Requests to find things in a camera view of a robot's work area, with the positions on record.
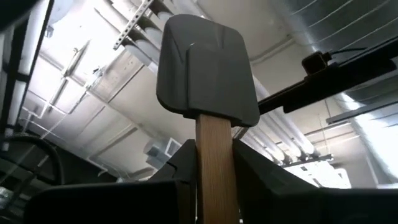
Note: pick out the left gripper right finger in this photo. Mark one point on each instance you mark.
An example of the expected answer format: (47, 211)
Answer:
(295, 205)

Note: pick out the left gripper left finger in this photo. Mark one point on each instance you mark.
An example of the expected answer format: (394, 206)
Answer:
(109, 202)

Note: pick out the long linear ceiling light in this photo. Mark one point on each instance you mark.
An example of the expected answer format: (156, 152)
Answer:
(34, 46)

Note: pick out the perforated metal strut channel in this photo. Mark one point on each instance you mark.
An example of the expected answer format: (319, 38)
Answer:
(133, 23)

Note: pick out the black overhead camera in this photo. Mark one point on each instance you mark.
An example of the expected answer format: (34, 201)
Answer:
(315, 63)

